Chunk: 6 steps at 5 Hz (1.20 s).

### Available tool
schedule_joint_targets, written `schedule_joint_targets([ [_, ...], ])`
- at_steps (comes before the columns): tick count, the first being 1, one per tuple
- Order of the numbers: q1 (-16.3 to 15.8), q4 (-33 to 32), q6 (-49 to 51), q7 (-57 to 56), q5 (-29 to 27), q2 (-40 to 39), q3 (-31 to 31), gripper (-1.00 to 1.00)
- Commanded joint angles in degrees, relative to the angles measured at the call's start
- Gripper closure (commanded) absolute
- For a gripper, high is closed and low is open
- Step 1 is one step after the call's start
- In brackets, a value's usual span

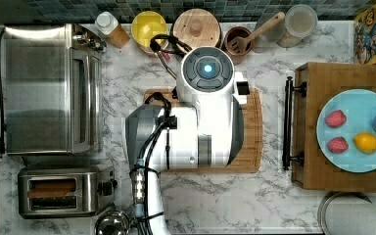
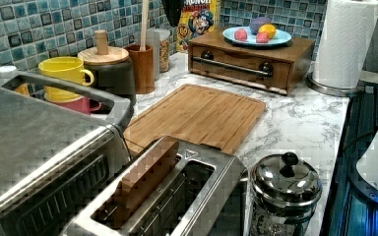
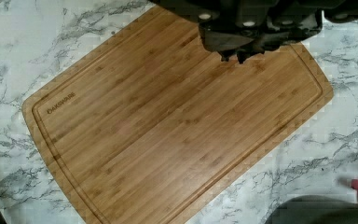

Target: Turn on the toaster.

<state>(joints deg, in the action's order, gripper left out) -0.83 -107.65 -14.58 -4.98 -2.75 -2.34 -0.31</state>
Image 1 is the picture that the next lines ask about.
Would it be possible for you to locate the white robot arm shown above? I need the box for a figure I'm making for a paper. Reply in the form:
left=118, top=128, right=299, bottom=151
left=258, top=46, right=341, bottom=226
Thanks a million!
left=122, top=47, right=250, bottom=235

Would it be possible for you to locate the silver toaster oven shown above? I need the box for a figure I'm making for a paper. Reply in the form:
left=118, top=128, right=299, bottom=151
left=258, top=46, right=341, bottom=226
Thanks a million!
left=1, top=23, right=107, bottom=155

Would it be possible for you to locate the bread slice in toaster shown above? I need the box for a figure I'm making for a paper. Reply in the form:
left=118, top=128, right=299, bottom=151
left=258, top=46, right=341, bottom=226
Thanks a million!
left=27, top=181, right=75, bottom=198

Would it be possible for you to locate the silver two-slot toaster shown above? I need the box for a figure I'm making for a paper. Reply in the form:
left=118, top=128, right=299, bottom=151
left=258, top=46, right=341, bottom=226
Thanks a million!
left=18, top=164, right=118, bottom=219

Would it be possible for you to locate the bamboo cutting board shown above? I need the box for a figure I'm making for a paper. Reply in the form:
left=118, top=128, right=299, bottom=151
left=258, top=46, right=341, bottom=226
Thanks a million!
left=143, top=87, right=263, bottom=174

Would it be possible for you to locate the brown utensil cup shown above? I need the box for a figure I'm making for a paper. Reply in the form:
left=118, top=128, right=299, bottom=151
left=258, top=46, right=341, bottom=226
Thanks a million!
left=222, top=26, right=255, bottom=65

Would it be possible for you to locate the wooden slotted spatula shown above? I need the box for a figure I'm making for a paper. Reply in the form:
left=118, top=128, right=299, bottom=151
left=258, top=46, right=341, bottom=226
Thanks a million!
left=228, top=12, right=285, bottom=54

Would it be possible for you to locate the round wooden lid jar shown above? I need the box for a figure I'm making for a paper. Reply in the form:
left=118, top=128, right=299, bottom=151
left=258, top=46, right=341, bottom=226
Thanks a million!
left=170, top=8, right=222, bottom=49

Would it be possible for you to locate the yellow bowl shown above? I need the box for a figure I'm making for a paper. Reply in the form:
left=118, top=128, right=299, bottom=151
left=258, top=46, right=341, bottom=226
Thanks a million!
left=131, top=11, right=167, bottom=55

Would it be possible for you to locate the white-capped bottle wooden base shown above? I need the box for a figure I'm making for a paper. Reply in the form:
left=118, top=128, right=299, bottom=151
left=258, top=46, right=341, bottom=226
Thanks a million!
left=95, top=12, right=130, bottom=49

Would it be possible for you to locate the shiny metal pot lid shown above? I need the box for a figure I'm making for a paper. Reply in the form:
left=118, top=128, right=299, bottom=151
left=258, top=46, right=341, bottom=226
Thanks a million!
left=94, top=211, right=130, bottom=235

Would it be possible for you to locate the wooden drawer box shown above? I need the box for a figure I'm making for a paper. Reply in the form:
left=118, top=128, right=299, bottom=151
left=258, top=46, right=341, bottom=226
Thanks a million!
left=292, top=62, right=376, bottom=193

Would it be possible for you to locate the upper red strawberry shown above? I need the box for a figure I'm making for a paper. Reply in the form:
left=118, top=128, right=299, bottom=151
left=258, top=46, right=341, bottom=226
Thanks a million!
left=325, top=110, right=347, bottom=128

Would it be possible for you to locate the red strawberry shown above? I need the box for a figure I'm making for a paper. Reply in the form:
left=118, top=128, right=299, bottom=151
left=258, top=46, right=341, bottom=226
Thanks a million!
left=327, top=137, right=349, bottom=154
left=325, top=110, right=347, bottom=128

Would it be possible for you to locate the clear plastic lidded container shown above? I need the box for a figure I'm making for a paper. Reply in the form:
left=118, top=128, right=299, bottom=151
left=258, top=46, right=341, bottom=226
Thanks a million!
left=277, top=4, right=318, bottom=48

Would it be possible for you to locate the lower red strawberry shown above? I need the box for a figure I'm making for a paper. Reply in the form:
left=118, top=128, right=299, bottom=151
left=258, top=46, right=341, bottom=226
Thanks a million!
left=327, top=137, right=349, bottom=154

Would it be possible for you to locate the light blue plate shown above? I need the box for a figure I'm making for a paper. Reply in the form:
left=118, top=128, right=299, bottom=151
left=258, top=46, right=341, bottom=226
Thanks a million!
left=316, top=89, right=376, bottom=173

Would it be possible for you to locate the yellow lemon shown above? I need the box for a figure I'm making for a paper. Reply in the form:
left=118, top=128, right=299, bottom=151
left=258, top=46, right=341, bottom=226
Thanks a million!
left=353, top=132, right=376, bottom=153

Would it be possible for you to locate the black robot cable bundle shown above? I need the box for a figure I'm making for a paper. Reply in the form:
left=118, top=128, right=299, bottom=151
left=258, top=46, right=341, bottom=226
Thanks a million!
left=129, top=33, right=194, bottom=235

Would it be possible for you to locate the black oven power cord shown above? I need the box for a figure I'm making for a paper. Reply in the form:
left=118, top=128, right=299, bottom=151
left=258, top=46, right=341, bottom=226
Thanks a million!
left=0, top=26, right=8, bottom=161

